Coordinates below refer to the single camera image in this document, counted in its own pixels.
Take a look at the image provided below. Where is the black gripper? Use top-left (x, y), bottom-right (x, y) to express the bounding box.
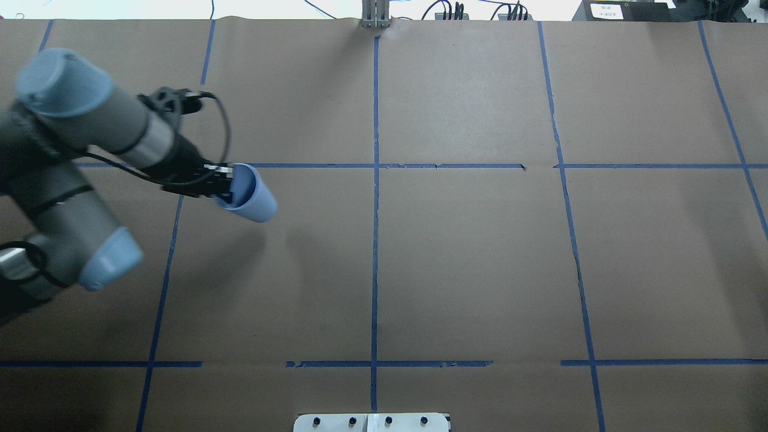
top-left (161, 160), bottom-right (234, 204)

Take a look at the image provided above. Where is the blue plastic cup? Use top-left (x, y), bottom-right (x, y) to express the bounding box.
top-left (213, 163), bottom-right (278, 223)

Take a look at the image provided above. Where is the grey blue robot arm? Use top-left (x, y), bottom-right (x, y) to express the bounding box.
top-left (2, 47), bottom-right (234, 325)

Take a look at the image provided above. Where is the black box with label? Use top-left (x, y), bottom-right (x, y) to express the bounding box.
top-left (571, 1), bottom-right (675, 22)

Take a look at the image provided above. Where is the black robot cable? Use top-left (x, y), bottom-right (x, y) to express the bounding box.
top-left (90, 91), bottom-right (232, 187)

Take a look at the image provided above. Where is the aluminium frame post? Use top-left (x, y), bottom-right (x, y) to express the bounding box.
top-left (360, 0), bottom-right (391, 28)

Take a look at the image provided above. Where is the white camera stand post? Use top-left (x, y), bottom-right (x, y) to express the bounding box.
top-left (293, 412), bottom-right (452, 431)

